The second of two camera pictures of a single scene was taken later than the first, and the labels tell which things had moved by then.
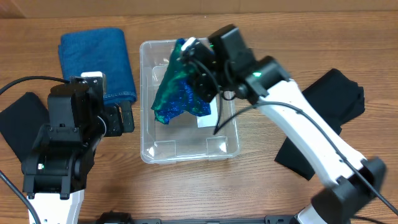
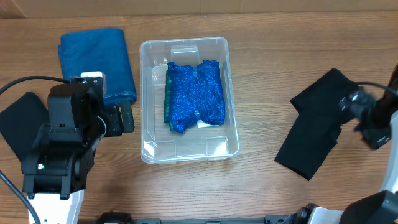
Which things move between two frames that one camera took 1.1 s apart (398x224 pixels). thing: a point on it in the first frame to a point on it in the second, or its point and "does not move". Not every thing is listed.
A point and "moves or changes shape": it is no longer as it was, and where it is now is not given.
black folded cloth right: (336, 98) does not move
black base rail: (125, 218) does not move
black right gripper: (201, 82) to (377, 134)
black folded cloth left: (20, 121) does not move
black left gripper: (115, 126) does not move
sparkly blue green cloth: (175, 93) moves or changes shape
